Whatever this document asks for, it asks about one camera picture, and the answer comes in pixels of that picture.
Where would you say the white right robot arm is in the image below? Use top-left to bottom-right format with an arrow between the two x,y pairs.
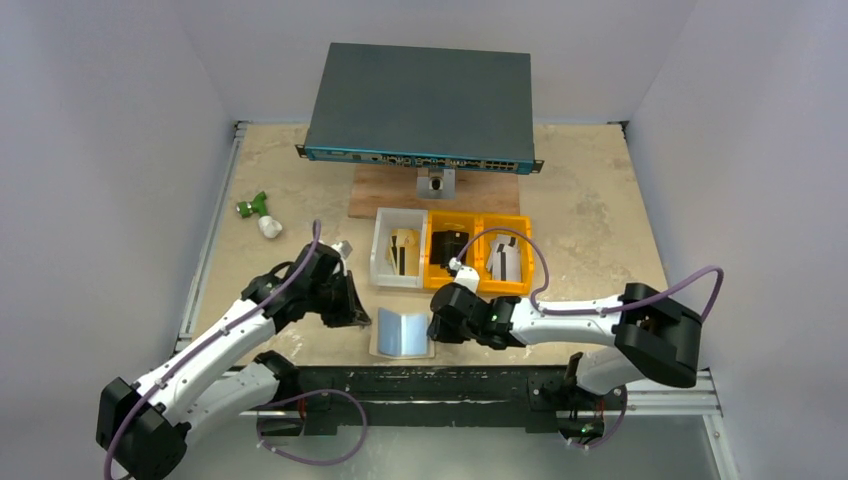
427,282 -> 703,395

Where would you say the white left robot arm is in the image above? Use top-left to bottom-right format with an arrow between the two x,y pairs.
95,240 -> 371,479

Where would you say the silver cards stack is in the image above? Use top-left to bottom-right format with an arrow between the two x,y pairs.
486,234 -> 523,283

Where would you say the black VIP cards stack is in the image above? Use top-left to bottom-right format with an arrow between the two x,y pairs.
429,230 -> 470,268

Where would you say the gold cards stack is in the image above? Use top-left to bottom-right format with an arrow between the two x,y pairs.
387,229 -> 420,276

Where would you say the yellow middle plastic bin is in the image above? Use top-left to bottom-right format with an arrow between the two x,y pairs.
423,210 -> 476,290

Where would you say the yellow plastic bin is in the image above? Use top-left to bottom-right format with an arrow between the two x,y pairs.
423,210 -> 476,290
471,214 -> 534,296

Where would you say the white plastic bin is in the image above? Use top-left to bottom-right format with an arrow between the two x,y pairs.
370,207 -> 428,289

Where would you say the yellow right plastic bin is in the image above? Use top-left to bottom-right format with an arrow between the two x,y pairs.
471,214 -> 534,296

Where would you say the green white pipe fitting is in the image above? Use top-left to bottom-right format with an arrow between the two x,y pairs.
235,191 -> 282,239

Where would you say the wooden board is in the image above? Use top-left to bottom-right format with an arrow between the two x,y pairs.
348,165 -> 520,219

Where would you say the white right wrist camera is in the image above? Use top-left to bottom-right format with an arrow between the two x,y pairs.
448,258 -> 480,293

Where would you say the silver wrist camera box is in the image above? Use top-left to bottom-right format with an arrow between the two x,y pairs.
332,240 -> 353,261

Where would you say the black front rail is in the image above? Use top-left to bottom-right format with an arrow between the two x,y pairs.
233,351 -> 627,439

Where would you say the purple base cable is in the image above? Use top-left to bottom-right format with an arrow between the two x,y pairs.
255,388 -> 370,467

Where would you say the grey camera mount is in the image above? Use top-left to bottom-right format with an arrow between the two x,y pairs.
416,168 -> 456,200

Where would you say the grey network switch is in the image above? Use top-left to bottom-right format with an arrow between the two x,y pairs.
296,42 -> 544,175

